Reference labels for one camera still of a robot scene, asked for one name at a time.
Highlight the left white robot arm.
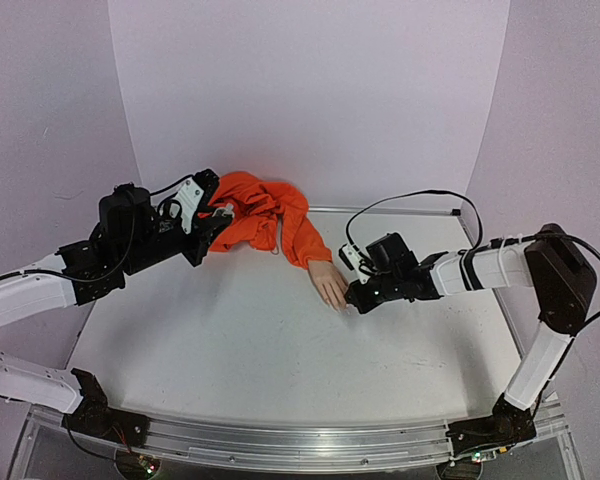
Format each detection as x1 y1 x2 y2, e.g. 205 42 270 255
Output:
0 169 233 437

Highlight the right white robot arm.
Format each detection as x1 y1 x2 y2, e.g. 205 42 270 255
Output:
338 224 597 410

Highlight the mannequin hand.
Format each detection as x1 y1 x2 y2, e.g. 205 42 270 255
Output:
308 260 348 311

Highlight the orange crumpled garment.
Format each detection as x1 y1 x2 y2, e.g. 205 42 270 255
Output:
210 172 332 269

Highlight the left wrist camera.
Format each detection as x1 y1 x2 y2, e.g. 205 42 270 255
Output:
173 173 201 234

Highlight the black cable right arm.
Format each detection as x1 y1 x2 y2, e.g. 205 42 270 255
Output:
344 188 484 251

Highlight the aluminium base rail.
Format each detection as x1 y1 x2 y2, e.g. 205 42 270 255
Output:
8 401 584 479

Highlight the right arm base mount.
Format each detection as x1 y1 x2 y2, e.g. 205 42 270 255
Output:
445 385 546 460

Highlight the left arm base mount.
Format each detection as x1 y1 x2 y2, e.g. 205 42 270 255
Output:
62 368 150 447

